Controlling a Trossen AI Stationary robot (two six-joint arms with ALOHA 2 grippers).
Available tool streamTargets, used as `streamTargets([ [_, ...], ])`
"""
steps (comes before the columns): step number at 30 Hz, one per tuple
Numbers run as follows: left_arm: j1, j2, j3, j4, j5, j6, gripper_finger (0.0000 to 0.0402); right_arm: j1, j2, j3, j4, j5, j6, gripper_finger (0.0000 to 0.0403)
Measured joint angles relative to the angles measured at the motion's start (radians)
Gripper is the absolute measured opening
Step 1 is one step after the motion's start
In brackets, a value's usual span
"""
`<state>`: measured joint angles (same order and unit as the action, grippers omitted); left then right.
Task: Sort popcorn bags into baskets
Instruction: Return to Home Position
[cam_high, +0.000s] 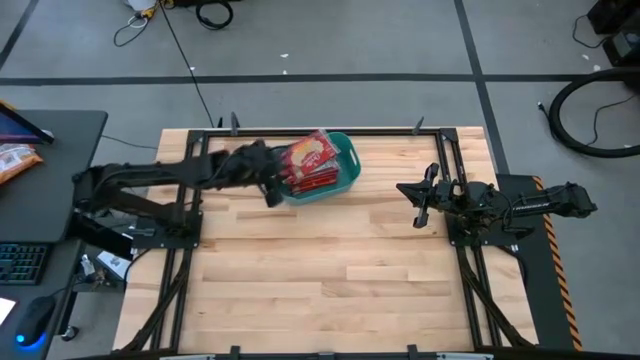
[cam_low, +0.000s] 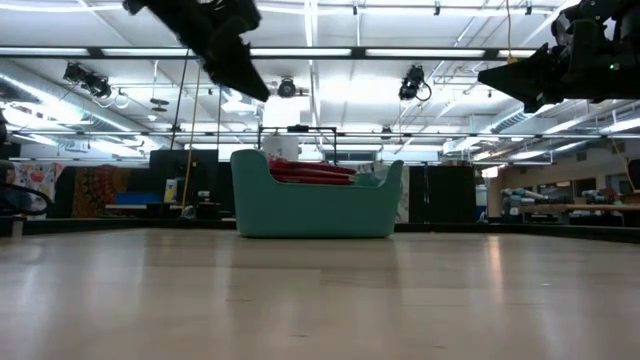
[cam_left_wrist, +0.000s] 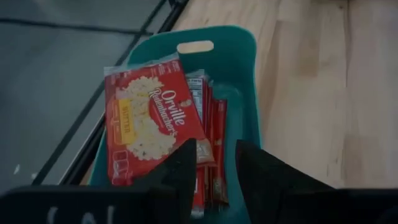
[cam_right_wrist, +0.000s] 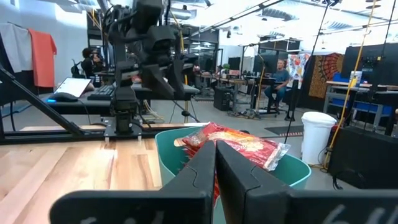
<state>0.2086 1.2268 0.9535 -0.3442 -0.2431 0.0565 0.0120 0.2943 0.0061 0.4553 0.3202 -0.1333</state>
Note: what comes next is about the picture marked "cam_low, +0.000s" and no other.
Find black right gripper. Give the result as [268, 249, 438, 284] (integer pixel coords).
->
[477, 0, 626, 115]

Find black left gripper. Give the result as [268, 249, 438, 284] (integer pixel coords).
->
[122, 0, 272, 104]

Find black overhead beam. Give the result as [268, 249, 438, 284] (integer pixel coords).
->
[0, 45, 540, 62]

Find white bucket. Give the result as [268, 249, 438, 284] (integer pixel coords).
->
[261, 133, 301, 162]

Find cluttered wooden table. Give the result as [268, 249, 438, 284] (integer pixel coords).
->
[498, 185, 640, 227]

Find black storage cabinet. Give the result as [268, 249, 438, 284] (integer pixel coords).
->
[408, 164, 477, 225]
[148, 148, 220, 219]

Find blue box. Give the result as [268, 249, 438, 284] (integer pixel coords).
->
[113, 191, 162, 207]

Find teal plastic basket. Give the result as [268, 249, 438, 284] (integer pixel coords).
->
[230, 148, 405, 239]

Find brown patterned cloth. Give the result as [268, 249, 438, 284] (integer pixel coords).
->
[71, 164, 132, 219]

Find colourful floral cloth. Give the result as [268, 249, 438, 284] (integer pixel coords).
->
[6, 161, 65, 220]

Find black curved tube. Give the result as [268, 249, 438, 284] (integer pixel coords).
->
[0, 181, 55, 217]

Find thin yellow ceiling cord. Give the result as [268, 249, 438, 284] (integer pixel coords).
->
[504, 0, 518, 65]

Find round black ceiling camera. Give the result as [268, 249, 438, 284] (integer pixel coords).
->
[276, 76, 298, 100]

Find black hanging cord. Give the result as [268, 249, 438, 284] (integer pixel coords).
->
[169, 48, 191, 151]

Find yellow hanging cord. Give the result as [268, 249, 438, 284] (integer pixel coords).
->
[180, 58, 202, 210]

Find black metal cart frame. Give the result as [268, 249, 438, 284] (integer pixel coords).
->
[256, 124, 339, 162]

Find black ceiling camera with cable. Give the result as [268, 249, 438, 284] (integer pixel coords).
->
[397, 63, 433, 103]

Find silver ventilation duct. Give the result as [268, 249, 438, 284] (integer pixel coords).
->
[0, 59, 166, 151]

